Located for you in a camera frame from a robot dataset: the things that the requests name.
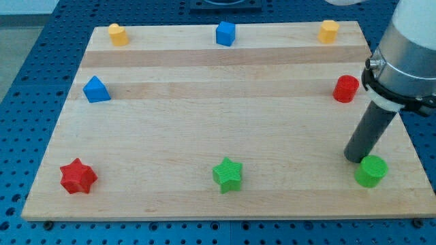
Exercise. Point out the red cylinder block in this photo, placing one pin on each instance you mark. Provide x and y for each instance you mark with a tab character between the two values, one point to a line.
345	89

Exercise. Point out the yellow heart block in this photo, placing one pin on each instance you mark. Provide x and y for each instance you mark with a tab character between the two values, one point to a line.
118	35

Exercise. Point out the green cylinder block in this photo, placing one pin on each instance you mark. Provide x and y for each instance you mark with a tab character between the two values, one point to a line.
371	170

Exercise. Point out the yellow hexagon block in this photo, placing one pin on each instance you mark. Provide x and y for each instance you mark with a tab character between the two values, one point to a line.
328	31

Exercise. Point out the blue triangle block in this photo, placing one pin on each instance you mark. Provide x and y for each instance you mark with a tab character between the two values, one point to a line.
95	91

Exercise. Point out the red star block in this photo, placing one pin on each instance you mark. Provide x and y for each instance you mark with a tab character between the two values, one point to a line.
77	177

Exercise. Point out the green star block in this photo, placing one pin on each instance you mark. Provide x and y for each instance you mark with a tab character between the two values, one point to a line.
228	175

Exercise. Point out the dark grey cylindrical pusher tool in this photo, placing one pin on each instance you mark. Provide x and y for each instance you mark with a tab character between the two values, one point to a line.
371	127

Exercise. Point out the blue cube block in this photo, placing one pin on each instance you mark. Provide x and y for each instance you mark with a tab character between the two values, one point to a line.
225	33

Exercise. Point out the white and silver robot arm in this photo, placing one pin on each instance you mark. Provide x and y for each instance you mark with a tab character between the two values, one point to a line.
400	74

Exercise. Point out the light wooden board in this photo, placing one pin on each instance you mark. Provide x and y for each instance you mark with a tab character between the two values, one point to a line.
180	103

